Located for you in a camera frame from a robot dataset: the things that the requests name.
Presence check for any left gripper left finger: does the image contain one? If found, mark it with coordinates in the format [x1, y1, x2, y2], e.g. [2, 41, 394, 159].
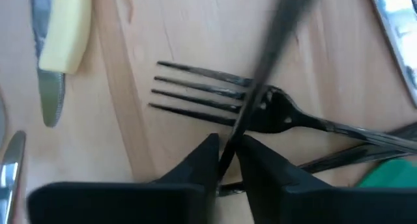
[27, 132, 220, 224]

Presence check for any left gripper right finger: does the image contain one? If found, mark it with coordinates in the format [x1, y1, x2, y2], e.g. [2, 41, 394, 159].
[236, 134, 417, 224]

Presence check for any black fork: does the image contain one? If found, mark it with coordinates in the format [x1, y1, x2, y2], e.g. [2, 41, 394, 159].
[216, 0, 315, 183]
[148, 60, 417, 153]
[216, 121, 417, 197]

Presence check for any cream handled table knife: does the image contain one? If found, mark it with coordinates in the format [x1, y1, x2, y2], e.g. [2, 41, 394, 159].
[29, 0, 66, 128]
[0, 130, 27, 224]
[38, 0, 93, 76]

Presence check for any gold spoon green handle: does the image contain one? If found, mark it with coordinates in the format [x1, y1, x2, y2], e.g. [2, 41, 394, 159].
[356, 158, 417, 189]

